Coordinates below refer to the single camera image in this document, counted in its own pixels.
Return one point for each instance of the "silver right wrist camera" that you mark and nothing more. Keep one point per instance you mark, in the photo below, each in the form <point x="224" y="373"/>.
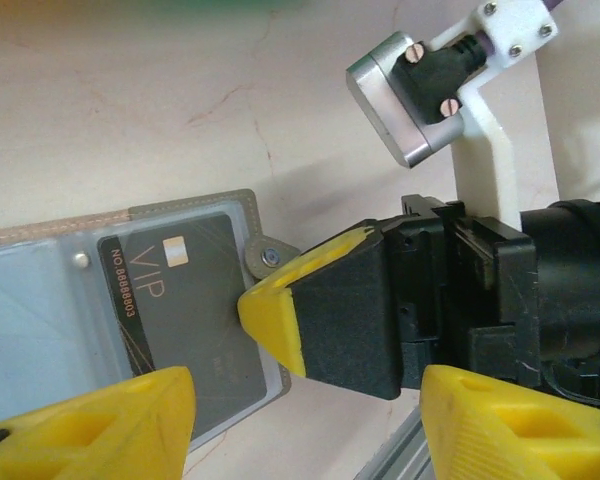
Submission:
<point x="380" y="100"/>

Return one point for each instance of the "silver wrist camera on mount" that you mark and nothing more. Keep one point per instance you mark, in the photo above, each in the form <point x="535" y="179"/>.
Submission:
<point x="485" y="175"/>

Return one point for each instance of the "black VIP card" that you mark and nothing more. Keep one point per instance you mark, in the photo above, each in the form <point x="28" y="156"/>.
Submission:
<point x="190" y="300"/>

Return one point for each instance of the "grey leather card holder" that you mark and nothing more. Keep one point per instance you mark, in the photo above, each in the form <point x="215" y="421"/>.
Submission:
<point x="195" y="206"/>

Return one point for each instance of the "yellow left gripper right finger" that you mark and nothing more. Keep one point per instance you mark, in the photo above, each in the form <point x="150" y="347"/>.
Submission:
<point x="460" y="425"/>

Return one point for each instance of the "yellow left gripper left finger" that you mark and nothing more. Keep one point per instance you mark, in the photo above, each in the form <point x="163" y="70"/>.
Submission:
<point x="150" y="415"/>

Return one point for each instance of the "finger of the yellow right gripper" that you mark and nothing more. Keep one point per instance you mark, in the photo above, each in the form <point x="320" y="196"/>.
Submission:
<point x="325" y="251"/>
<point x="345" y="325"/>

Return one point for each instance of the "slim aluminium table rail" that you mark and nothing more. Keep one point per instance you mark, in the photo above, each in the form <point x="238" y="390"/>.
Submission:
<point x="395" y="460"/>

